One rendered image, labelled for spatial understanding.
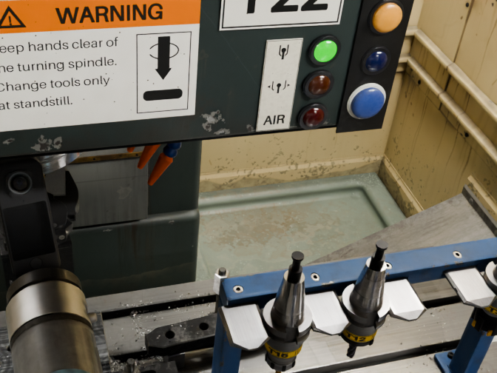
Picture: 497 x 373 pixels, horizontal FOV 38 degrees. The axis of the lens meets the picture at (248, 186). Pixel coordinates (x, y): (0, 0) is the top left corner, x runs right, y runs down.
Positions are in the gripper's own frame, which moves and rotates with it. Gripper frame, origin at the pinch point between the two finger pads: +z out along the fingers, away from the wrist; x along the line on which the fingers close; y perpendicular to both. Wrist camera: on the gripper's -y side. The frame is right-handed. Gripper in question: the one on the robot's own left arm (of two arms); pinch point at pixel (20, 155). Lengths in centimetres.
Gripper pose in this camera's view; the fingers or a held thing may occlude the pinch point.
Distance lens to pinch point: 86.0
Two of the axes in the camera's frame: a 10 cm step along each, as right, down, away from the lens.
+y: -1.1, 7.4, 6.7
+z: -3.3, -6.6, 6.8
